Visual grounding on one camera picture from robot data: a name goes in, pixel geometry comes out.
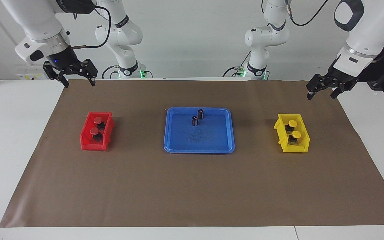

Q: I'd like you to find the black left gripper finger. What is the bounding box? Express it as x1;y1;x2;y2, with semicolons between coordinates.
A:
306;74;334;101
330;80;358;100

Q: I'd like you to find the blue plastic tray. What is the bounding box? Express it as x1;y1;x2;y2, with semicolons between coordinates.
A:
164;107;235;154

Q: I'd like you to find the black right base cable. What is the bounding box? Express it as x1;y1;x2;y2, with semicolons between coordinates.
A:
102;65;120;79

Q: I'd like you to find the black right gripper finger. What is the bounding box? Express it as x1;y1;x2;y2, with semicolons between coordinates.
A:
43;61;69;88
77;59;98;87

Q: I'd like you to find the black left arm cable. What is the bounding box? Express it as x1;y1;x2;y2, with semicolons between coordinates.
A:
285;0;329;27

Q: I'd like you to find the yellow plastic bin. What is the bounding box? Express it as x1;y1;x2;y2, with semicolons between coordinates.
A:
274;113;310;153

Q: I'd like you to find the brown paper table mat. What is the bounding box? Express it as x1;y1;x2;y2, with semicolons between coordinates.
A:
0;79;384;228

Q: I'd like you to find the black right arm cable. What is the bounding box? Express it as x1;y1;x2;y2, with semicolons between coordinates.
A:
72;3;112;50

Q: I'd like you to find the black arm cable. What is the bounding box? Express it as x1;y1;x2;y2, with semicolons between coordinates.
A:
72;3;112;50
285;0;329;27

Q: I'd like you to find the red plastic bin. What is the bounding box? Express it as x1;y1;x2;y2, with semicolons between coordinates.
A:
80;111;115;151

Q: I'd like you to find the white wall socket box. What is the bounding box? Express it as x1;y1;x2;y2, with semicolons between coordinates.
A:
16;65;49;80

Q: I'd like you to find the black base cable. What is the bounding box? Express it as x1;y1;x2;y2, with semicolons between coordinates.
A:
223;50;252;78
102;65;120;79

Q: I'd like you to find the black left base cable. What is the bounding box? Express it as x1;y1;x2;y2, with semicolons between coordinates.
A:
223;50;252;78

